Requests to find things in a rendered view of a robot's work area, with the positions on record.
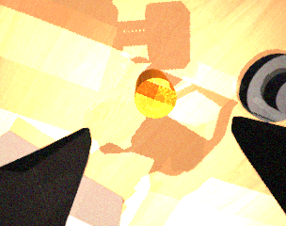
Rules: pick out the orange cylinder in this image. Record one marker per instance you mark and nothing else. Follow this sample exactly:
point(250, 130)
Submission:
point(155, 96)

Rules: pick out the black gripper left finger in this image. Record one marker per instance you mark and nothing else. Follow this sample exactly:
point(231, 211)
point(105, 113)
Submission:
point(39, 188)

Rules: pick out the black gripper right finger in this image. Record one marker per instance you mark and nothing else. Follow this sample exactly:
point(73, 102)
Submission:
point(264, 146)

